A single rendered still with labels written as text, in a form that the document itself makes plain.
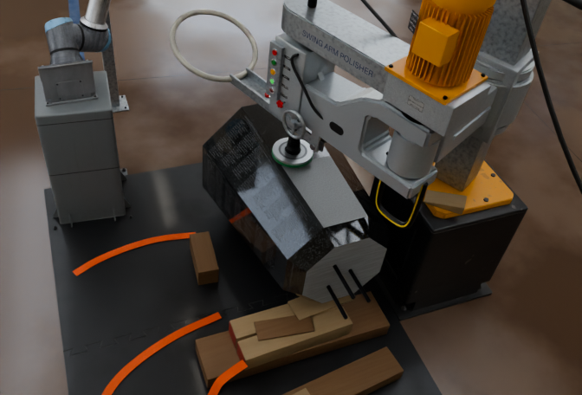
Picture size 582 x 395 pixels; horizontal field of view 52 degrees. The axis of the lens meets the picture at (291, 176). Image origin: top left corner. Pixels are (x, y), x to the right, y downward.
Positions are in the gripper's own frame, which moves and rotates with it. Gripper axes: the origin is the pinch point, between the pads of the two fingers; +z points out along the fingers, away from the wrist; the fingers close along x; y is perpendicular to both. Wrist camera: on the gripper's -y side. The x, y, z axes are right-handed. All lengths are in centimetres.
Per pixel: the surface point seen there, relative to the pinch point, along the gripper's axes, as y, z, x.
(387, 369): 106, 67, 182
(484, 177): 5, 13, 186
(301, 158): 40, 29, 91
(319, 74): 32, -20, 76
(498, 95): 14, -46, 151
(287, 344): 116, 72, 128
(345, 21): 26, -50, 74
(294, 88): 39, -13, 70
